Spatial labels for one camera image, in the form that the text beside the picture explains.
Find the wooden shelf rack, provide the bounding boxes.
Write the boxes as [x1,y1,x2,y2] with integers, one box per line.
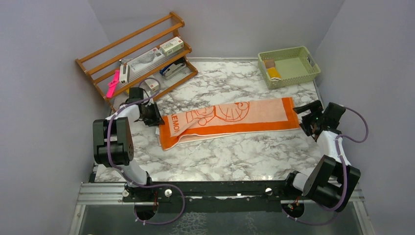
[75,12,198,112]

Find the white upright box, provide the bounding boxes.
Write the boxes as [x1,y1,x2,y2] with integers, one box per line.
[119,63,130,84]

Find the aluminium rail frame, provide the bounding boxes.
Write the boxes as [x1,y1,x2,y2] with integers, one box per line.
[69,181,374,235]

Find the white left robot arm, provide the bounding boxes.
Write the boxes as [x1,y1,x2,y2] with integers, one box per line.
[92,87,165,201]

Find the brown yellow bear towel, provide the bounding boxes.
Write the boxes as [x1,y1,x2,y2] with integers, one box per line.
[263,59,281,80]

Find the pink marker pen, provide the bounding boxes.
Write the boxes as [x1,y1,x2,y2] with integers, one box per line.
[106,70,120,98]

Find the orange white towel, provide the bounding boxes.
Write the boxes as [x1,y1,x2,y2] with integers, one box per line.
[159,97,300,151]

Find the green plastic basket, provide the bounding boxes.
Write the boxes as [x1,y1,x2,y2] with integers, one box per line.
[257,46,321,90]

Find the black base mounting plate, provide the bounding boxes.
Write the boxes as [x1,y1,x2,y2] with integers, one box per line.
[122,180,303,213]

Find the white box on lower shelf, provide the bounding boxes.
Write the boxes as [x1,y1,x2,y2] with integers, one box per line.
[144,77,161,94]

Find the large flat white box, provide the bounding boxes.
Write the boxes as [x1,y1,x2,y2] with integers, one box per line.
[127,47,165,72]

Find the small white box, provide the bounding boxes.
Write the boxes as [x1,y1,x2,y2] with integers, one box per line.
[159,37,184,56]

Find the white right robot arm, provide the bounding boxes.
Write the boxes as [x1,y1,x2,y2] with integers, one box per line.
[282,100,361,212]

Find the blue white stapler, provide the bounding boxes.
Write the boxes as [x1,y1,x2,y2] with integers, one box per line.
[159,62,186,79]

